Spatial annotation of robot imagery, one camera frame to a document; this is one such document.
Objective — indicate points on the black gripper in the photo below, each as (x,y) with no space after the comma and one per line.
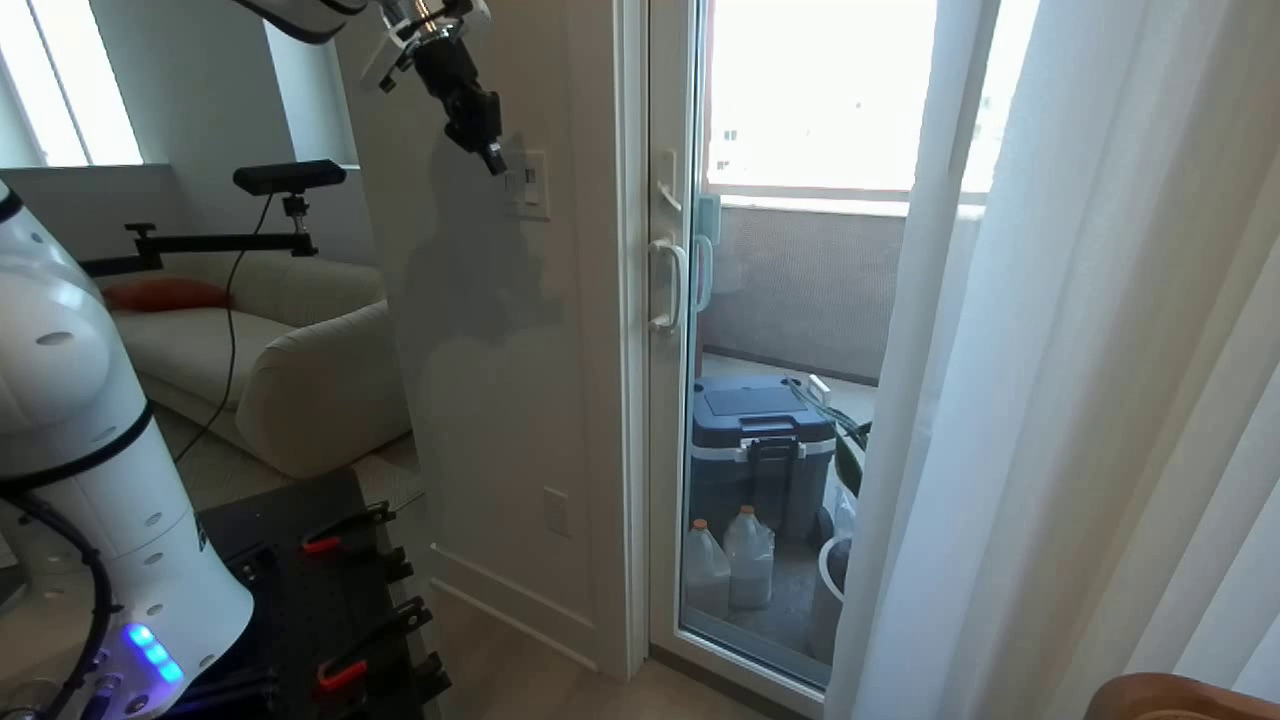
(456,84)

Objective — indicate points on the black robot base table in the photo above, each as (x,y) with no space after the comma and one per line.
(284,586)

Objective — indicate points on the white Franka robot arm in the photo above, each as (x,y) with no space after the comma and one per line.
(82,441)

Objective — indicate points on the glass sliding door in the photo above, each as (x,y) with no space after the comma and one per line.
(761,266)

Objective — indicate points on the cream sofa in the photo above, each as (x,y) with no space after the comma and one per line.
(301,381)

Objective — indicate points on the red cushion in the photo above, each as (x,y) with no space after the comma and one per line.
(165,294)

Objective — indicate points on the blue and white cooler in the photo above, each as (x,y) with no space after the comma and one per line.
(761,433)

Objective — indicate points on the clear plastic jug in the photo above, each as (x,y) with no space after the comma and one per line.
(750,563)
(707,568)

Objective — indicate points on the dark green pot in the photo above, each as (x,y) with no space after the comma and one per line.
(854,461)

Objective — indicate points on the grey bucket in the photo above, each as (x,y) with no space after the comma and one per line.
(828,602)

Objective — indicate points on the white sheer curtain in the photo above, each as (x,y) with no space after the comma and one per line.
(1064,373)

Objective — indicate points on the brown wooden chair back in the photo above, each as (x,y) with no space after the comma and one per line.
(1175,697)

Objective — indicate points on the black stereo camera bar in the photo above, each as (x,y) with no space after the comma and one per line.
(284,176)

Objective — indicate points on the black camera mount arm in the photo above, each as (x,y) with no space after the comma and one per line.
(214,245)

